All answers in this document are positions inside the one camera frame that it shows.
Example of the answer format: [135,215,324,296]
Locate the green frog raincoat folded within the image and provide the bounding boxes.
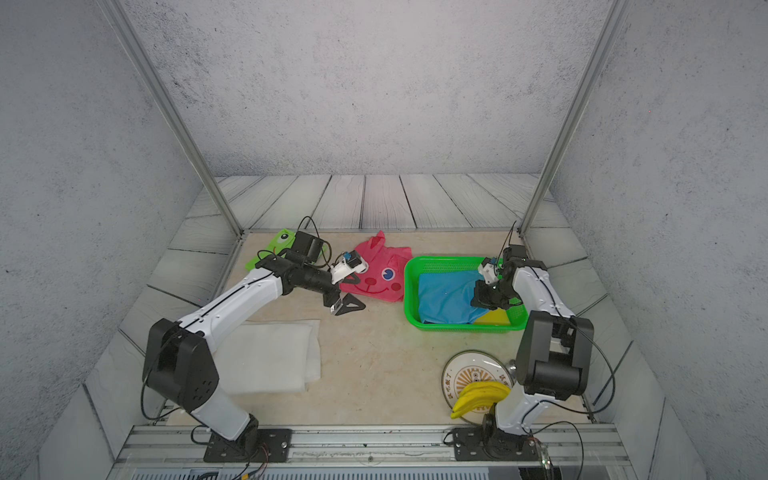
[245,229,296,271]

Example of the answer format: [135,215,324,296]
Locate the yellow bananas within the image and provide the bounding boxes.
[450,381,511,419]

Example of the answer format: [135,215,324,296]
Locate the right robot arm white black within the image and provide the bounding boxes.
[471,245,594,441]

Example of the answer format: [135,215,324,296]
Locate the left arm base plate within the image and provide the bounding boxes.
[203,428,293,464]

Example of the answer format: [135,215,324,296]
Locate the left frame post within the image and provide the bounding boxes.
[97,0,244,239]

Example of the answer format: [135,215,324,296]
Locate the blue raincoat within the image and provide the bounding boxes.
[418,271,488,325]

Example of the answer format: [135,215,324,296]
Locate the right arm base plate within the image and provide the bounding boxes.
[447,426,540,462]

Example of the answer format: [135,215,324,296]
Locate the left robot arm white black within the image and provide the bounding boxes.
[142,232,368,454]

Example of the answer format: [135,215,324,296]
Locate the frame post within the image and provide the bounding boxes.
[518,0,631,238]
[97,0,244,239]

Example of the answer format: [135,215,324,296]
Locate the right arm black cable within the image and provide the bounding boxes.
[497,220,618,480]

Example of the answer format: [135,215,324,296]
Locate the green plastic basket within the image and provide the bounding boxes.
[404,256,528,333]

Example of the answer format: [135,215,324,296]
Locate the white raincoat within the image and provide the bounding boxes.
[214,320,321,395]

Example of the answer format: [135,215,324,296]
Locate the right frame post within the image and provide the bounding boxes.
[518,0,631,238]

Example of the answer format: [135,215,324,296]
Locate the aluminium front rail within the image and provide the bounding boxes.
[108,422,636,479]

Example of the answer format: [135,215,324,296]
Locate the pink rabbit raincoat folded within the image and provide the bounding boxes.
[341,231,413,302]

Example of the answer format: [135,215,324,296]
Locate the round patterned plate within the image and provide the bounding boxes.
[440,350,515,410]

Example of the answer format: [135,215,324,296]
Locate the yellow raincoat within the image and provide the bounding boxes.
[473,309,511,326]

